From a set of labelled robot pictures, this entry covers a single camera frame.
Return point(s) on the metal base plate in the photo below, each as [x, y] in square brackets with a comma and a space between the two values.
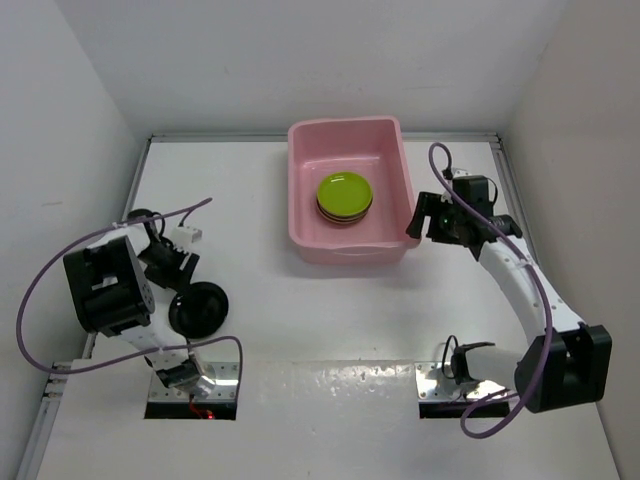
[217, 383]
[434, 385]

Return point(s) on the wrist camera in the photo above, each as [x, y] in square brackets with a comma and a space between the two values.
[476, 190]
[184, 236]

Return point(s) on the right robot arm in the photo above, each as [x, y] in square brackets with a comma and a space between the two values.
[567, 360]

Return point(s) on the pink plastic bin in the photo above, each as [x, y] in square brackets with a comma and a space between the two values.
[371, 147]

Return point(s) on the lime green plate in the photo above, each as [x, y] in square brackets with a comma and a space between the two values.
[344, 192]

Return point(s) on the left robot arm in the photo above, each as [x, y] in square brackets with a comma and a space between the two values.
[113, 284]

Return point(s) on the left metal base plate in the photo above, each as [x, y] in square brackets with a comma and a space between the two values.
[217, 383]

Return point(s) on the yellow patterned plate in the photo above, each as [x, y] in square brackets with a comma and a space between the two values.
[342, 223]

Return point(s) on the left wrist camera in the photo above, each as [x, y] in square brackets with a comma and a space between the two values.
[184, 236]

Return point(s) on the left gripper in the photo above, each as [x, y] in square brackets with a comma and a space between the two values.
[176, 278]

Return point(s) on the cream plate with black patch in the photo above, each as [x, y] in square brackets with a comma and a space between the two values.
[342, 218]

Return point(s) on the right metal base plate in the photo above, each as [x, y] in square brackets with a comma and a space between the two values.
[434, 385]

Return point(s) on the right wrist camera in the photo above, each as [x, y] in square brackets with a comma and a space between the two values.
[476, 190]

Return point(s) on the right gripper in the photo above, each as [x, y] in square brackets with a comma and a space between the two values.
[429, 204]

